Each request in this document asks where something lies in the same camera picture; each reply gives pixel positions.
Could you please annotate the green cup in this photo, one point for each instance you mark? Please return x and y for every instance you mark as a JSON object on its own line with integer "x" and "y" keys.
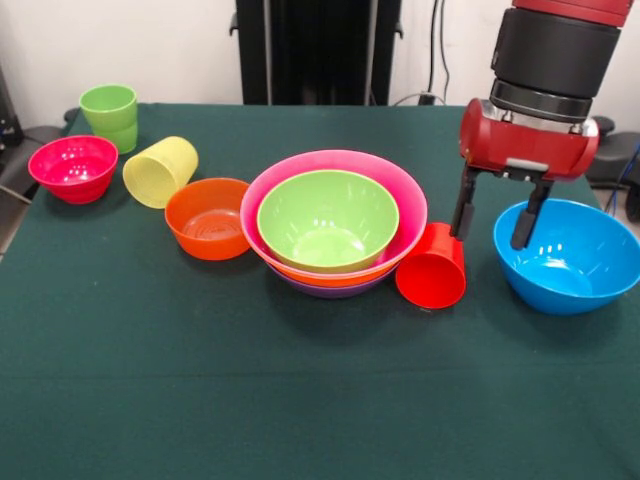
{"x": 110, "y": 115}

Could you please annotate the blue bowl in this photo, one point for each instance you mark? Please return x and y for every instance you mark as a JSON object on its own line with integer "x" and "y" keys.
{"x": 565, "y": 270}

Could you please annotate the grey pedestal foot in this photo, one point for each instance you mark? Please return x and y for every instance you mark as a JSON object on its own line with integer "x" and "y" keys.
{"x": 617, "y": 160}
{"x": 25, "y": 160}

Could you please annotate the yellow cup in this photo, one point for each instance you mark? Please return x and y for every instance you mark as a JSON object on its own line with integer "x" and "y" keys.
{"x": 160, "y": 170}

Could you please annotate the large orange bowl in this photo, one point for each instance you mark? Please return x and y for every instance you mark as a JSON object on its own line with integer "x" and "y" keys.
{"x": 305, "y": 280}

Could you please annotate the dark green tablecloth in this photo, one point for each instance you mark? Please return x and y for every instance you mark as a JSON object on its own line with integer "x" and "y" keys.
{"x": 320, "y": 390}

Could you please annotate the purple bowl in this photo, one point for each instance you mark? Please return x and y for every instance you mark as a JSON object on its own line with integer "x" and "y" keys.
{"x": 327, "y": 292}

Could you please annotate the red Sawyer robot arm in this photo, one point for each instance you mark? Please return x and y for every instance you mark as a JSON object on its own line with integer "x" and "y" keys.
{"x": 555, "y": 55}

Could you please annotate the red cup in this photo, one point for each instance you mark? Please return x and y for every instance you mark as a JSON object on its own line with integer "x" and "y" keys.
{"x": 432, "y": 277}

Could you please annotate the small crimson bowl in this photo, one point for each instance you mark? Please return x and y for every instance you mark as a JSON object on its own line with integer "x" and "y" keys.
{"x": 72, "y": 170}

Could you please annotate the large pink bowl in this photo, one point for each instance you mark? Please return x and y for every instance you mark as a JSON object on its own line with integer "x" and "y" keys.
{"x": 412, "y": 215}

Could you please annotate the small orange-red bowl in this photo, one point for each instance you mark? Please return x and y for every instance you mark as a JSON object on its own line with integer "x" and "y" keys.
{"x": 210, "y": 235}

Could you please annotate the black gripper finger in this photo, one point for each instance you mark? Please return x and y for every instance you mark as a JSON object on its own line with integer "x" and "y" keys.
{"x": 527, "y": 220}
{"x": 464, "y": 210}

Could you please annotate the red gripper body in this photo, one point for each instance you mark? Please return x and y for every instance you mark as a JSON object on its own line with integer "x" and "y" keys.
{"x": 525, "y": 147}

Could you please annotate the light green bowl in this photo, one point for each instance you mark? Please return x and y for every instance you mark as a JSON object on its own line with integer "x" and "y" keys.
{"x": 327, "y": 220}

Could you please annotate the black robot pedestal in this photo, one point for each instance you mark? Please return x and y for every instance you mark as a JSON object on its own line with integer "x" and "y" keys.
{"x": 310, "y": 50}

